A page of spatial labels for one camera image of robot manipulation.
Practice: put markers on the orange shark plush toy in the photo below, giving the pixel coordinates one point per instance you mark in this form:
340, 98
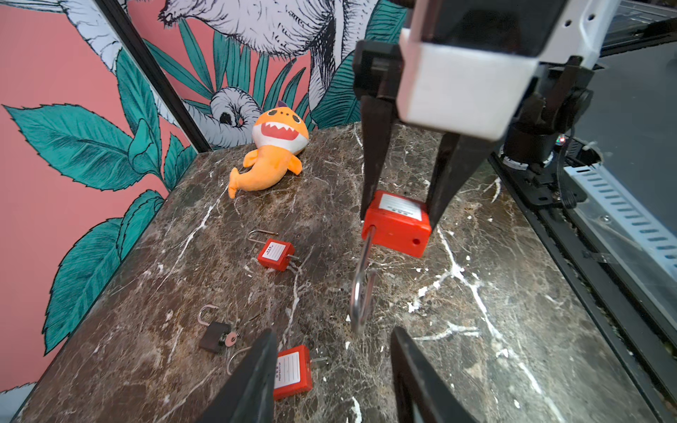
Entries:
279, 135

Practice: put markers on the small dark brown padlock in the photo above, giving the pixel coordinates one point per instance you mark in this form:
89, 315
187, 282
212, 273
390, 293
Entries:
218, 335

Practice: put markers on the red padlock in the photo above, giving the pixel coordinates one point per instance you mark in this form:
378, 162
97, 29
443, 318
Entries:
275, 254
292, 374
394, 222

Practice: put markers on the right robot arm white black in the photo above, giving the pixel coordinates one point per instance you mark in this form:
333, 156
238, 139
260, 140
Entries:
550, 108

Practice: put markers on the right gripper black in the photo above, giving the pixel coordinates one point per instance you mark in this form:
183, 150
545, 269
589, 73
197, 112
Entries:
553, 103

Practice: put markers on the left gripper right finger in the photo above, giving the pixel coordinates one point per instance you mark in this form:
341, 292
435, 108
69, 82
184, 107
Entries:
421, 394

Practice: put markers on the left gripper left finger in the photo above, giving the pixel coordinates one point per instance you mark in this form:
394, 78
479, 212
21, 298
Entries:
247, 395

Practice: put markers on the white slotted cable duct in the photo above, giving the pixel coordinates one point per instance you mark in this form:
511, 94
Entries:
625, 210

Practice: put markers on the black mounting rail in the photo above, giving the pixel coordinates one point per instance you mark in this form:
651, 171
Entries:
632, 336

